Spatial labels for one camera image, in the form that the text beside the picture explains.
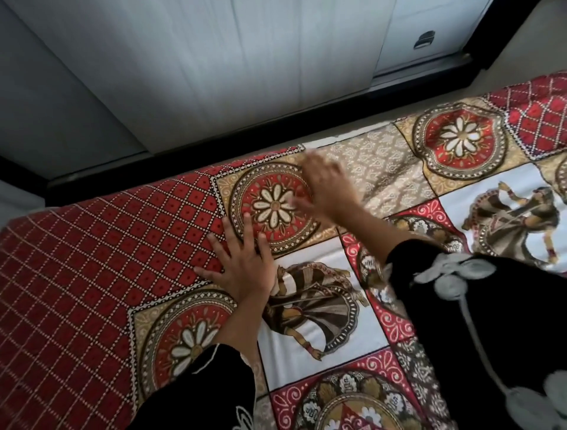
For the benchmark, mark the person's left hand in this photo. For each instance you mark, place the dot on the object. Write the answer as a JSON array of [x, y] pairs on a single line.
[[246, 274]]

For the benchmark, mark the person's right hand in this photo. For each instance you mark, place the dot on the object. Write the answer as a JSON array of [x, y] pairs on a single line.
[[330, 190]]

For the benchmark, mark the red patterned bedsheet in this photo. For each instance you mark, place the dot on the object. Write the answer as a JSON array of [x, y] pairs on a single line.
[[110, 266]]

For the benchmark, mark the person's left forearm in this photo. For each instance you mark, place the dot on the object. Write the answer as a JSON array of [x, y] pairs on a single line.
[[243, 328]]

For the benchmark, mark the person's right forearm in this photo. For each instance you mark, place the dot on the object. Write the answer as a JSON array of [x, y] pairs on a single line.
[[376, 235]]

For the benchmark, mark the black floral blouse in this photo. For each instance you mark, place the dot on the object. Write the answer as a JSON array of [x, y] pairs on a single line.
[[487, 332]]

